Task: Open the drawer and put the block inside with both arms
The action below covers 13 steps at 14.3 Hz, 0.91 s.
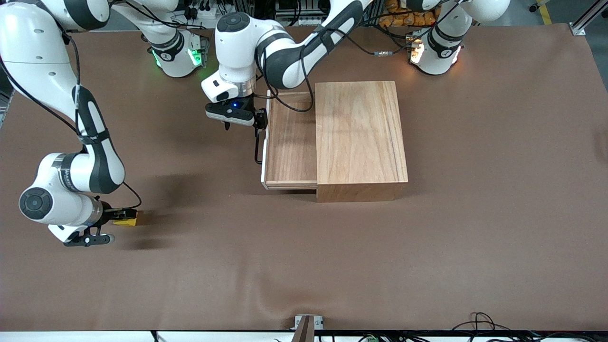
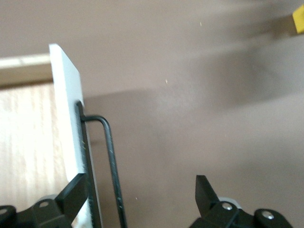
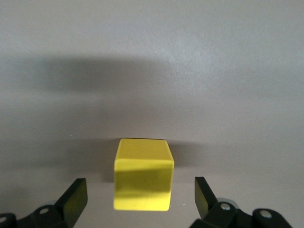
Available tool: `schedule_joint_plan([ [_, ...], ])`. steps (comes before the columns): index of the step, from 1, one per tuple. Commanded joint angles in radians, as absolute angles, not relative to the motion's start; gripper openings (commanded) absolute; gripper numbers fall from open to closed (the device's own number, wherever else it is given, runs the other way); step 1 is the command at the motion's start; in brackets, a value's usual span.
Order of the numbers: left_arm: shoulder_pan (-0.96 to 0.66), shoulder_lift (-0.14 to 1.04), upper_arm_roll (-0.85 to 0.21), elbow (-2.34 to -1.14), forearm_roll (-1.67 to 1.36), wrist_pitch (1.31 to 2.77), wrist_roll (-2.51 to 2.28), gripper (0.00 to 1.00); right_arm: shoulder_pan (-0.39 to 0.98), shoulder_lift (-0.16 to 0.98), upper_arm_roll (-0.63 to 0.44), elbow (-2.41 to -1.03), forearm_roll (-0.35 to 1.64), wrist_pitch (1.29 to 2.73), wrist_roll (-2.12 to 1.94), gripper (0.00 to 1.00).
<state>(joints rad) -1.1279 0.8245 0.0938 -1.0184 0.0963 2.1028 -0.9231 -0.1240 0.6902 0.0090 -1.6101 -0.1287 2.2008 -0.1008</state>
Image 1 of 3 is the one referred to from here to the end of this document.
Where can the wooden drawer cabinet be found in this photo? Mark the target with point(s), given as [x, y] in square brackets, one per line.
[361, 137]

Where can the brown table mat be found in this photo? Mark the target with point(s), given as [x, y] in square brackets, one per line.
[332, 266]

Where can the wooden drawer with white front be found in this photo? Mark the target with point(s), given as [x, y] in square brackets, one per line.
[289, 147]

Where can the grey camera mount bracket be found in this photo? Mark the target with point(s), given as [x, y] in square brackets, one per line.
[304, 330]

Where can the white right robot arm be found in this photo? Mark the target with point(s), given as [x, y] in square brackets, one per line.
[28, 47]

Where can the orange snack bag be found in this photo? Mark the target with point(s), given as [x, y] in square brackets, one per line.
[403, 19]

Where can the white power strip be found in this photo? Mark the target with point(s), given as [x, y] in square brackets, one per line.
[199, 12]

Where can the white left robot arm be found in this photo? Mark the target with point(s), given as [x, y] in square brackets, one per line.
[237, 52]

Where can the yellow block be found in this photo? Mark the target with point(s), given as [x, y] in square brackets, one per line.
[129, 221]

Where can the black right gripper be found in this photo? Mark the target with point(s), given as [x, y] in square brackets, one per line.
[108, 215]

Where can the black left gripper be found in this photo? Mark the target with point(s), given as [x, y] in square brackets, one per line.
[259, 118]

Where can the aluminium frame profile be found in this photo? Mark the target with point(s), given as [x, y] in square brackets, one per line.
[589, 16]

